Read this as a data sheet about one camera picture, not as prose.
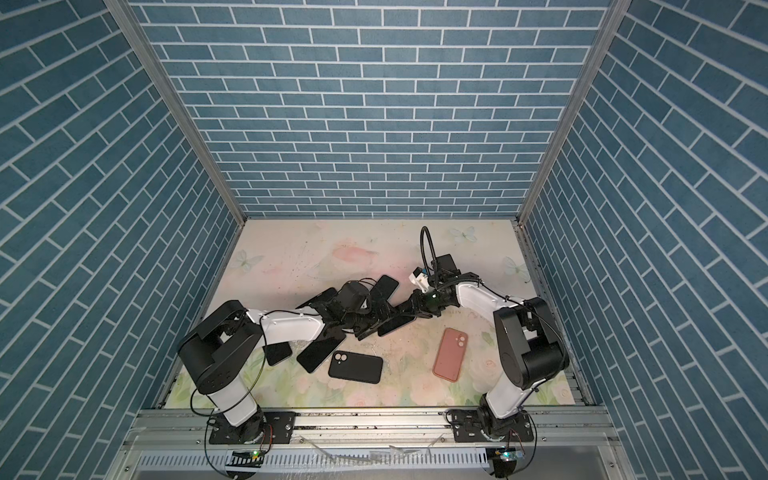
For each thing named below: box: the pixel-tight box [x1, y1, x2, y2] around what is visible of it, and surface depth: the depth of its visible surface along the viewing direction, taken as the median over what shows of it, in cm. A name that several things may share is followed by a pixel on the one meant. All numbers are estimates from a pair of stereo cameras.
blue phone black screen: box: [370, 275, 399, 301], surface depth 103 cm
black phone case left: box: [295, 287, 338, 309], surface depth 101 cm
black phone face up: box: [297, 331, 346, 373], surface depth 87 cm
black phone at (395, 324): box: [378, 315, 417, 337], surface depth 87 cm
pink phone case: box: [433, 327, 469, 383], surface depth 88 cm
